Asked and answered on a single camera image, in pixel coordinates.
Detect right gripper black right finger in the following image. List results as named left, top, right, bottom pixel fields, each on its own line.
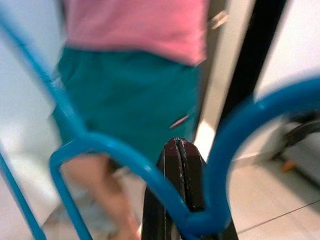
left=178, top=137, right=238, bottom=240

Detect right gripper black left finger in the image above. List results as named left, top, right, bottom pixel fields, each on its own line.
left=142, top=137, right=193, bottom=240

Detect blue plastic hanger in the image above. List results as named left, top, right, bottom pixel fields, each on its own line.
left=0, top=4, right=320, bottom=240

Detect person in teal shorts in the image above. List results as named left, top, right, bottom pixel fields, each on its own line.
left=48, top=0, right=211, bottom=240

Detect grey ottoman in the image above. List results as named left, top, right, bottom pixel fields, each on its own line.
left=273, top=119, right=320, bottom=187

